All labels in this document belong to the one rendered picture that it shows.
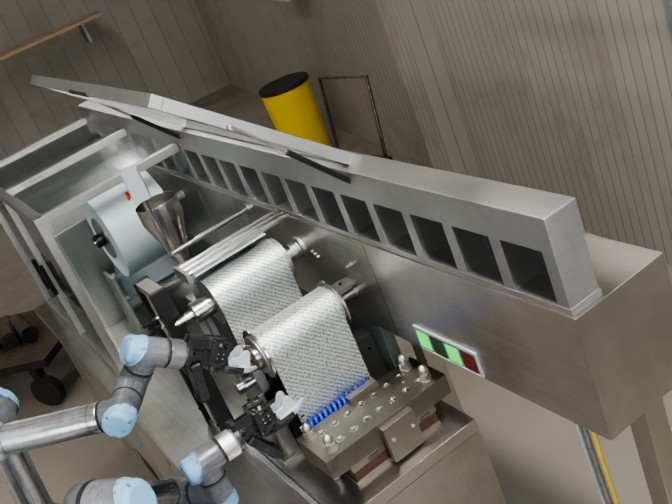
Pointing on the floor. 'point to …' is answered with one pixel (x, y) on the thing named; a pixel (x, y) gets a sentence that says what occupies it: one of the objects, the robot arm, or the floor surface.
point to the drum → (295, 107)
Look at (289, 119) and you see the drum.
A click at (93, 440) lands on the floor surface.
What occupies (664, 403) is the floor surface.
